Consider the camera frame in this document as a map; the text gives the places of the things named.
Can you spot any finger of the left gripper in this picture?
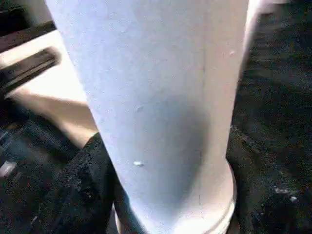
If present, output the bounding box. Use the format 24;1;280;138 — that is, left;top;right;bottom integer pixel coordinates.
0;105;81;205
0;47;62;97

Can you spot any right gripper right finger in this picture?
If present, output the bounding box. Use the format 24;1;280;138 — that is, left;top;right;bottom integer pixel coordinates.
225;125;312;234

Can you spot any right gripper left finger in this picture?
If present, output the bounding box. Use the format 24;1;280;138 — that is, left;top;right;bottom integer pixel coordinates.
28;132;120;234

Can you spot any white plastic table top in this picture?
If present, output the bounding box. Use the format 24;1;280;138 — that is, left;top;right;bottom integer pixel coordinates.
0;29;101;150

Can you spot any white plastic table leg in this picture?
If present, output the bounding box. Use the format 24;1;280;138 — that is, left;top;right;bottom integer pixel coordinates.
45;0;262;234

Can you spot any black plastic mat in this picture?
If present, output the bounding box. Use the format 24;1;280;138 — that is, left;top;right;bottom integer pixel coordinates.
0;0;312;234

